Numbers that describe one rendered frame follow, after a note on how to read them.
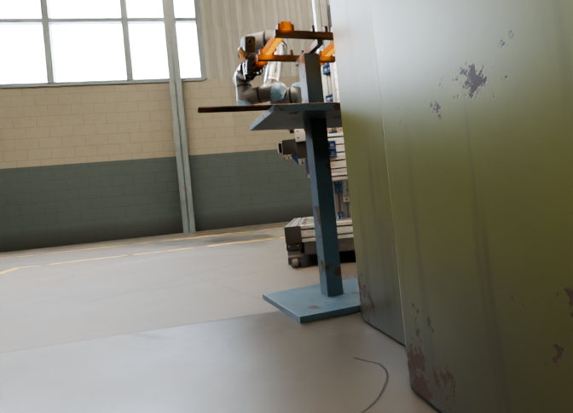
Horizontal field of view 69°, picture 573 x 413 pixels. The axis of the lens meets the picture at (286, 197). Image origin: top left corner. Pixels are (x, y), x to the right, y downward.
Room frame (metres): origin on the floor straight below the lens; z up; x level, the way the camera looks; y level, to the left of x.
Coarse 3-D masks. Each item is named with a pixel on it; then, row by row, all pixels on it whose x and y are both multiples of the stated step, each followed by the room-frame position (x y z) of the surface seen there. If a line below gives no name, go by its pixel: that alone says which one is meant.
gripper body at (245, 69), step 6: (252, 54) 1.71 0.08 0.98; (246, 60) 1.70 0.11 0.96; (252, 60) 1.71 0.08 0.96; (240, 66) 1.80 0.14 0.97; (246, 66) 1.70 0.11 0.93; (240, 72) 1.80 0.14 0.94; (246, 72) 1.70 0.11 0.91; (252, 72) 1.74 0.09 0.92; (258, 72) 1.77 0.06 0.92; (246, 78) 1.80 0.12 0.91; (252, 78) 1.80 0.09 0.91
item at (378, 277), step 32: (352, 0) 1.04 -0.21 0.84; (352, 32) 1.06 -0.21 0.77; (352, 64) 1.08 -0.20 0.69; (352, 96) 1.10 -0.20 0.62; (352, 128) 1.12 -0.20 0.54; (352, 160) 1.14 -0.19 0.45; (384, 160) 0.96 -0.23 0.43; (352, 192) 1.16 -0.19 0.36; (384, 192) 0.98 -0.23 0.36; (352, 224) 1.19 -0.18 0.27; (384, 224) 0.99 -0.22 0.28; (384, 256) 1.01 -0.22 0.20; (384, 288) 1.03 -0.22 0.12; (384, 320) 1.05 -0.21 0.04
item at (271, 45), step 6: (282, 24) 1.31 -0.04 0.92; (288, 24) 1.32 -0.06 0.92; (270, 42) 1.43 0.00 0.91; (276, 42) 1.42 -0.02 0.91; (264, 48) 1.51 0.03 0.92; (270, 48) 1.47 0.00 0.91; (264, 54) 1.52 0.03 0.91; (270, 54) 1.53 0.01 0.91; (252, 66) 1.69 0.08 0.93; (258, 66) 1.63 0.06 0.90
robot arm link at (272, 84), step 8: (272, 32) 2.05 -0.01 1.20; (280, 48) 2.00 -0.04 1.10; (272, 64) 1.93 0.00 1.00; (280, 64) 1.94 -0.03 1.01; (272, 72) 1.89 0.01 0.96; (280, 72) 1.92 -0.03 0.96; (264, 80) 1.90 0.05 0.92; (272, 80) 1.86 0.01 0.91; (280, 80) 1.90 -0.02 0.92; (264, 88) 1.84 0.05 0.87; (272, 88) 1.83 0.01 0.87; (280, 88) 1.83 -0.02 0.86; (264, 96) 1.85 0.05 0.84; (272, 96) 1.84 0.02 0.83; (280, 96) 1.84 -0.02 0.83
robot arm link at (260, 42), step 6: (258, 36) 2.06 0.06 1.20; (264, 36) 2.05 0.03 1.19; (258, 42) 2.06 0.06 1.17; (264, 42) 2.05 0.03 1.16; (258, 48) 2.07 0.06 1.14; (264, 66) 2.20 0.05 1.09; (264, 72) 2.23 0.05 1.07; (264, 78) 2.28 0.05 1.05; (282, 84) 2.41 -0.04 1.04; (288, 96) 2.41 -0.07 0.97; (270, 102) 2.45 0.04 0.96; (276, 102) 2.43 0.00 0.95; (282, 102) 2.43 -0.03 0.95; (288, 102) 2.43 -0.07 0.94
